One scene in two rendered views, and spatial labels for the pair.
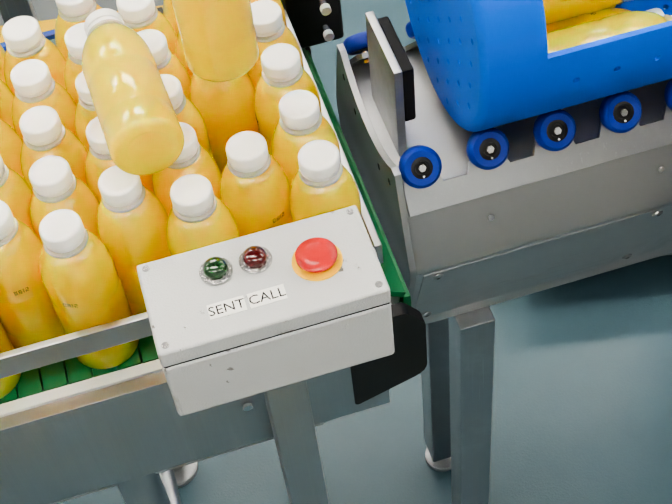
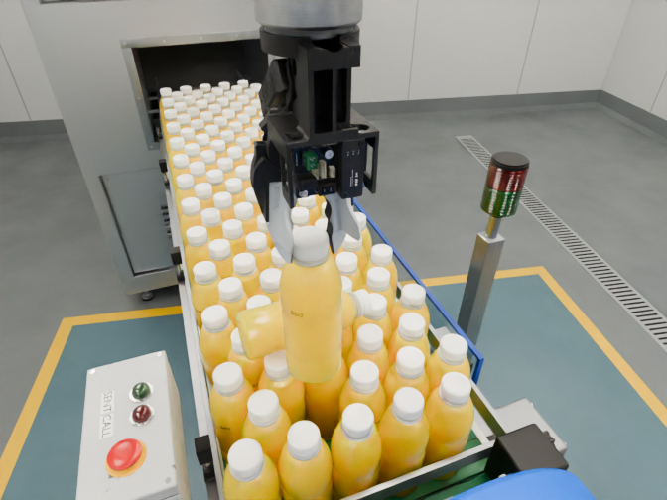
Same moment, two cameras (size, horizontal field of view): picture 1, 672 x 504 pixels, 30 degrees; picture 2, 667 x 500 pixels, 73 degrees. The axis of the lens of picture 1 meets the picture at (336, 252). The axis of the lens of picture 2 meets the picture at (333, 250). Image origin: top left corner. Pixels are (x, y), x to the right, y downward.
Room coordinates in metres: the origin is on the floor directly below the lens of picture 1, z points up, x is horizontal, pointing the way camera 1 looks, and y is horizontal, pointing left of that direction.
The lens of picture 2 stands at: (0.84, -0.29, 1.58)
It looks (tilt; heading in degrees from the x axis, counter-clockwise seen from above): 36 degrees down; 80
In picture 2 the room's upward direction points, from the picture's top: straight up
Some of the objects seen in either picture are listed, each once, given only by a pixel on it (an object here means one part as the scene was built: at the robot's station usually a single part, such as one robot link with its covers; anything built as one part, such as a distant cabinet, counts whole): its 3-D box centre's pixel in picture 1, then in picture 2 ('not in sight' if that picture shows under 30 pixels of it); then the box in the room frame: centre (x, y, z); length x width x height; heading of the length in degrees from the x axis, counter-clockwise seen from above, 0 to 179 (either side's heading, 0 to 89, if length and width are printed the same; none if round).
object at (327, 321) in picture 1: (267, 309); (137, 442); (0.65, 0.07, 1.05); 0.20 x 0.10 x 0.10; 100
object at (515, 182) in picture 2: not in sight; (506, 174); (1.26, 0.36, 1.23); 0.06 x 0.06 x 0.04
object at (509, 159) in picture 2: not in sight; (500, 198); (1.26, 0.36, 1.18); 0.06 x 0.06 x 0.16
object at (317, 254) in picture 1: (316, 256); (124, 454); (0.66, 0.02, 1.11); 0.04 x 0.04 x 0.01
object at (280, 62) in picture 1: (280, 62); (357, 420); (0.93, 0.03, 1.08); 0.04 x 0.04 x 0.02
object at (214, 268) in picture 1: (215, 267); (140, 390); (0.66, 0.10, 1.11); 0.02 x 0.02 x 0.01
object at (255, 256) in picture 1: (254, 256); (141, 413); (0.67, 0.07, 1.11); 0.02 x 0.02 x 0.01
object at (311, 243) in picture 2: not in sight; (309, 243); (0.88, 0.08, 1.32); 0.04 x 0.04 x 0.02
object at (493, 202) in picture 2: not in sight; (500, 196); (1.26, 0.36, 1.18); 0.06 x 0.06 x 0.05
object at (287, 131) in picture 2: not in sight; (315, 114); (0.89, 0.05, 1.46); 0.09 x 0.08 x 0.12; 100
